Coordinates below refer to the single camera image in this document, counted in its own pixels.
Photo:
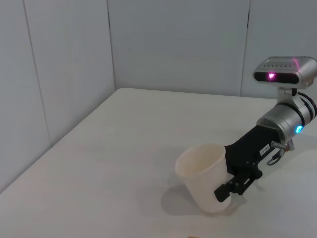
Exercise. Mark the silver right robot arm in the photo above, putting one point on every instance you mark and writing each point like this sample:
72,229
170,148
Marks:
284,119

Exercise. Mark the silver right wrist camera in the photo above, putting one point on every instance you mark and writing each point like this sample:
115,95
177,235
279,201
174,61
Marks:
280,72

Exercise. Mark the white paper cup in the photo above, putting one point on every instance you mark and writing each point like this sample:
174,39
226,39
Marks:
200,178

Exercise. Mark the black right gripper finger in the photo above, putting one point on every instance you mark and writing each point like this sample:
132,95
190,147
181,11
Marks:
235,186

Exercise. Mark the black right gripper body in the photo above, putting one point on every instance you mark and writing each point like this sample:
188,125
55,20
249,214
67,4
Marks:
250,148

